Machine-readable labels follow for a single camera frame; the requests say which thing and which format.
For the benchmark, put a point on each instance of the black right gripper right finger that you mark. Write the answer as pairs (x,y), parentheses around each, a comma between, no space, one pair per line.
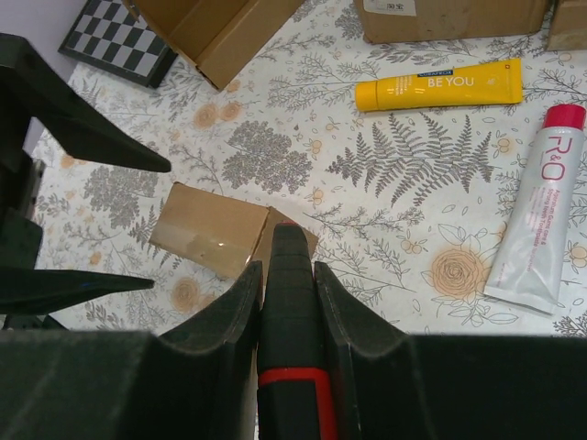
(387,384)

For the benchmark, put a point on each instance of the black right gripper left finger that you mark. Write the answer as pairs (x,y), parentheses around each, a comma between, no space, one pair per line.
(193,382)

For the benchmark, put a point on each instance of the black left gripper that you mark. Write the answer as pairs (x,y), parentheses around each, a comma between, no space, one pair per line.
(30,88)

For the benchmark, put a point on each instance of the red black utility knife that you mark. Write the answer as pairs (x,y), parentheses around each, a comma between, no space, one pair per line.
(294,392)

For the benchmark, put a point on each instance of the small cardboard box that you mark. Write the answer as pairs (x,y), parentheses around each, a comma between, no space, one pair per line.
(220,233)

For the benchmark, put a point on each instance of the open cardboard box left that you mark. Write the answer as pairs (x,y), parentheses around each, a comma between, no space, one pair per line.
(219,37)

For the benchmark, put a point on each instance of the open cardboard box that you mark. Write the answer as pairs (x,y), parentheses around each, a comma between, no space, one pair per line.
(219,37)
(568,27)

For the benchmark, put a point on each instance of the tall taped cardboard box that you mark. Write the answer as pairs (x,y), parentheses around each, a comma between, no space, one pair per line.
(425,20)

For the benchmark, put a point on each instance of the open cardboard box middle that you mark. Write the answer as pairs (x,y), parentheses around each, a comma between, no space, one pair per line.
(568,27)

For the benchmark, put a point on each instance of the white red toothpaste tube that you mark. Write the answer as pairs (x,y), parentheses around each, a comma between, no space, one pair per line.
(528,265)

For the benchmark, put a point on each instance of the black white chessboard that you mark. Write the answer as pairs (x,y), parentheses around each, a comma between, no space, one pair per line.
(106,36)

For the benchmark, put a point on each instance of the floral table mat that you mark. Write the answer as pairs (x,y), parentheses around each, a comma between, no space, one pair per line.
(409,207)

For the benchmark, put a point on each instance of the yellow toothpaste tube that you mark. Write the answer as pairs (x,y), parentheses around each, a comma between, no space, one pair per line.
(492,83)

